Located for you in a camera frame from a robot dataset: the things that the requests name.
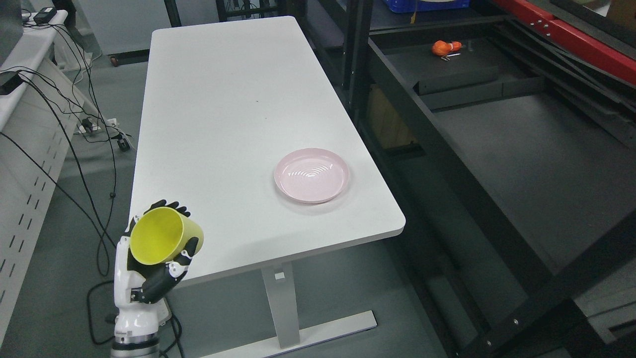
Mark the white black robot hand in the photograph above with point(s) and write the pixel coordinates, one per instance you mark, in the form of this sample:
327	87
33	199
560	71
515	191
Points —
138	288

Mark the yellow plastic cup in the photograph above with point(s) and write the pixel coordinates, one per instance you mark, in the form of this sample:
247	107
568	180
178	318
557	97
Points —
161	234

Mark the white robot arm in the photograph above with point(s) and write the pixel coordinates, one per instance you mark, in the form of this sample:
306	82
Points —
146	346

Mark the orange toy on shelf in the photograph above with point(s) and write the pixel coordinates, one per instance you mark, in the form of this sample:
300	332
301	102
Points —
442	48

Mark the black metal shelf rack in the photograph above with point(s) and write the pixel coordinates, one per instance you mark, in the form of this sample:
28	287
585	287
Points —
514	162

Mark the white power strip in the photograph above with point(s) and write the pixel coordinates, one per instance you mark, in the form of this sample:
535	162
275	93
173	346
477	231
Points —
92	125

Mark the white perforated cabinet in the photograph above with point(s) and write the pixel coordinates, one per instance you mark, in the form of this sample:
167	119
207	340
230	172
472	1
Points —
35	127

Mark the pink plastic plate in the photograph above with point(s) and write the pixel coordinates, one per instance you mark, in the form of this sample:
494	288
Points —
311	176

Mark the white table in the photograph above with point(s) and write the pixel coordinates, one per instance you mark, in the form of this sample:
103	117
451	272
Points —
224	104

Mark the black power adapter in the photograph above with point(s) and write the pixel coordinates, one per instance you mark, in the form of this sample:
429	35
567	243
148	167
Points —
44	15

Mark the blue plastic crate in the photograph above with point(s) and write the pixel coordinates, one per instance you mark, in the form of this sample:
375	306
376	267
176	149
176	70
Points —
410	6

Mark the red metal beam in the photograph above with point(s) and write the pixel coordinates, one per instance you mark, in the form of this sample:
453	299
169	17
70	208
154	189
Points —
572	39

